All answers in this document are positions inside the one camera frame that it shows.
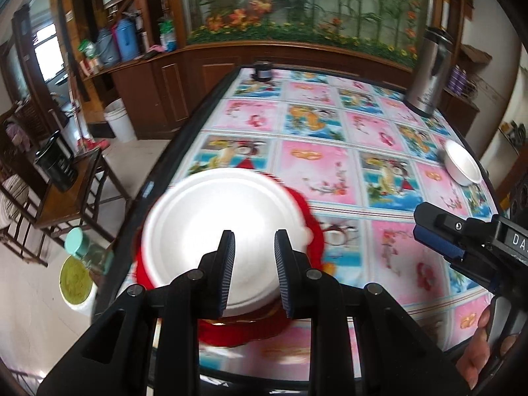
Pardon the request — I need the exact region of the small black jar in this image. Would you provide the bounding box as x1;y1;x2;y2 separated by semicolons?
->
252;61;274;82

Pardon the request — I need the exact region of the wooden sideboard cabinet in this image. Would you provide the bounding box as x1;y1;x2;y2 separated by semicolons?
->
80;43;481;141

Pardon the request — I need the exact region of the bucket of green paste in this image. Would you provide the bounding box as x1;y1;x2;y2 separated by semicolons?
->
59;256;96;312

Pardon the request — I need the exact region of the wooden chair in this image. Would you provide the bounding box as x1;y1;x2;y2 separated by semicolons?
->
0;103;50;267

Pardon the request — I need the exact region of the red woven mat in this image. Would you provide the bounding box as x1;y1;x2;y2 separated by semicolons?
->
134;173;331;347

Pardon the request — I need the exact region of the person's right hand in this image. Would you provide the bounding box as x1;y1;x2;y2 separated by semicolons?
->
456;305;518;388

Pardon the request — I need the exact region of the steel thermos flask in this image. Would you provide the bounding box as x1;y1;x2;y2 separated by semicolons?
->
403;27;454;117

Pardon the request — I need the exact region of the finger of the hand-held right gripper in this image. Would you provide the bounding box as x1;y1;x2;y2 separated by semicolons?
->
413;203;496;242
414;227;502;295

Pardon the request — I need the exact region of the wooden side table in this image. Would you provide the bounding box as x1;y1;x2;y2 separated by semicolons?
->
33;148;133;252

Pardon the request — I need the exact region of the cardboard box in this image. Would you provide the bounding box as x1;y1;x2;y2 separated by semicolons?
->
460;43;492;64

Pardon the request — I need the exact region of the teal capped bottle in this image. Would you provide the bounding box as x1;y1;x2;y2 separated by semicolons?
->
64;228;114;275

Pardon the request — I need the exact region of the printed cartoon tablecloth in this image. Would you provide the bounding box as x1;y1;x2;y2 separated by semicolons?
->
128;68;502;380

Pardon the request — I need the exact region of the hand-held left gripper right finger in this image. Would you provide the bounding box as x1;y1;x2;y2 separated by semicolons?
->
274;229;471;396

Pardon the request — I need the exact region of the black plastic container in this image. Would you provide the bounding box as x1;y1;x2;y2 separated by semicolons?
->
34;131;77;192

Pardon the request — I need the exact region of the dark shelf figurine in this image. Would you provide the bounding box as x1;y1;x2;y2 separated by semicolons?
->
501;121;527;151

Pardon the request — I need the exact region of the white foam plate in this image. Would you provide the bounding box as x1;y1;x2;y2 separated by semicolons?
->
142;168;312;318

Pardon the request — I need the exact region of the green white bottle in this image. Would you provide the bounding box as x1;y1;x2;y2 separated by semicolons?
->
159;16;179;52

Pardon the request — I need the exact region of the white foam bowl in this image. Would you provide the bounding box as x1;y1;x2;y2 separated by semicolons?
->
443;139;483;186

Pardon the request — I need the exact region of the white plastic bucket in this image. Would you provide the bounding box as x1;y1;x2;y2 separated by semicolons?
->
103;98;137;143

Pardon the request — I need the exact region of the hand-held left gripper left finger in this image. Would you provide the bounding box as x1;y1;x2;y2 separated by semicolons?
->
37;230;236;396

